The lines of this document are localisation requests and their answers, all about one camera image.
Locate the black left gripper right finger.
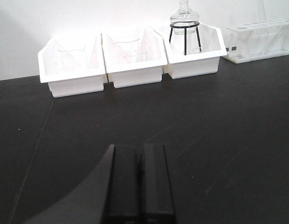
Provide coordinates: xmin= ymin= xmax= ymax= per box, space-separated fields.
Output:
xmin=139 ymin=143 xmax=176 ymax=224

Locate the white test tube rack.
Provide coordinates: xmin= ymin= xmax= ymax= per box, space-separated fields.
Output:
xmin=224 ymin=19 xmax=289 ymax=63

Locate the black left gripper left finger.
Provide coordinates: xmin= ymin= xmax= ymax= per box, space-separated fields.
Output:
xmin=103 ymin=145 xmax=139 ymax=224

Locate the glass flask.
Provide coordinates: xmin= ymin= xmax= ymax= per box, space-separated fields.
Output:
xmin=170 ymin=0 xmax=199 ymax=35

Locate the right white storage bin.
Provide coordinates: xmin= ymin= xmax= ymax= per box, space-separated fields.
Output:
xmin=160 ymin=23 xmax=227 ymax=79

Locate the middle white storage bin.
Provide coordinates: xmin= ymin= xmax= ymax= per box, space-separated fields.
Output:
xmin=102 ymin=27 xmax=167 ymax=88

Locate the white storage bin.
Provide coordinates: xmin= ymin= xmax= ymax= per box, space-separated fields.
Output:
xmin=160 ymin=23 xmax=227 ymax=79
xmin=38 ymin=32 xmax=107 ymax=98
xmin=102 ymin=27 xmax=167 ymax=88

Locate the black wire tripod stand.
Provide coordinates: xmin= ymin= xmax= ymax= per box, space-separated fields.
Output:
xmin=169 ymin=21 xmax=202 ymax=56

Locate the left white storage bin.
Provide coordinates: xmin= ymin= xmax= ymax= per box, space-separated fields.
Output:
xmin=38 ymin=32 xmax=107 ymax=98

